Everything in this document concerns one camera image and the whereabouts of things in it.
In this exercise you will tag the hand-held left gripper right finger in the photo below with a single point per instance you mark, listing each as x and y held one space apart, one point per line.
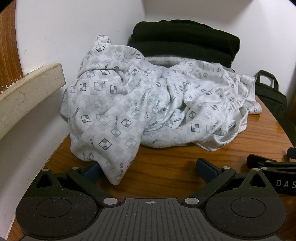
204 170

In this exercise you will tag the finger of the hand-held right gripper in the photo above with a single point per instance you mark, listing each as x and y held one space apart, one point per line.
292 153
256 160

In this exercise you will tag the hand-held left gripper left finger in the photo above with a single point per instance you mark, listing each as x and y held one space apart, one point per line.
91 173

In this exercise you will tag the white checker-print pants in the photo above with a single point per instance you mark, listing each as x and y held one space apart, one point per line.
138 104

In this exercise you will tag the stack of folded clothes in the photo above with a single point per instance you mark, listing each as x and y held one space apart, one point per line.
185 39

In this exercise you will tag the black laptop bag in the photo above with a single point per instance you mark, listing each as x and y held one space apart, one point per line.
270 97

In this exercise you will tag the beige window sill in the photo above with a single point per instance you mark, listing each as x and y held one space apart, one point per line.
27 88

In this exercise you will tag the wooden window frame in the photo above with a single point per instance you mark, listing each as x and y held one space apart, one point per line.
9 46

